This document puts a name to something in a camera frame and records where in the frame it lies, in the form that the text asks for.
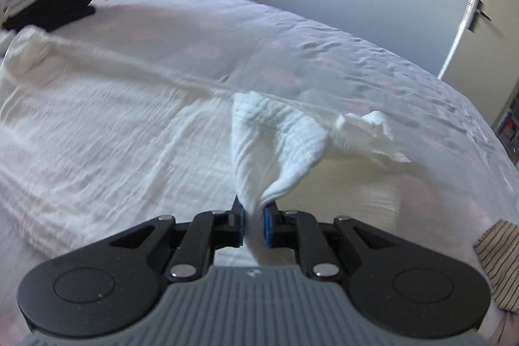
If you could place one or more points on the white muslin garment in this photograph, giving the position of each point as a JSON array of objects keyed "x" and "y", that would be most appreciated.
[{"x": 101, "y": 127}]

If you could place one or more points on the beige striped garment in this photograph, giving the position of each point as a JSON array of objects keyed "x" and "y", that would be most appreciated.
[{"x": 498, "y": 257}]

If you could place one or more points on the cream door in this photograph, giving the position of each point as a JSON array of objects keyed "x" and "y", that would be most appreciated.
[{"x": 494, "y": 46}]

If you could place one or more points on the black folded garment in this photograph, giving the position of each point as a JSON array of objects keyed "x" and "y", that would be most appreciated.
[{"x": 52, "y": 13}]

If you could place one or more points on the bed with white sheet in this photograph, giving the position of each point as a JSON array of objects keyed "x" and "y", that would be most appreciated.
[{"x": 365, "y": 58}]

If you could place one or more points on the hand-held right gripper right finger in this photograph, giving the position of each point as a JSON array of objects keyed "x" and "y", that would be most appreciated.
[{"x": 267, "y": 227}]

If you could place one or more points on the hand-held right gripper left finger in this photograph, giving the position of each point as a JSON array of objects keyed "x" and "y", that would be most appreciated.
[{"x": 241, "y": 225}]

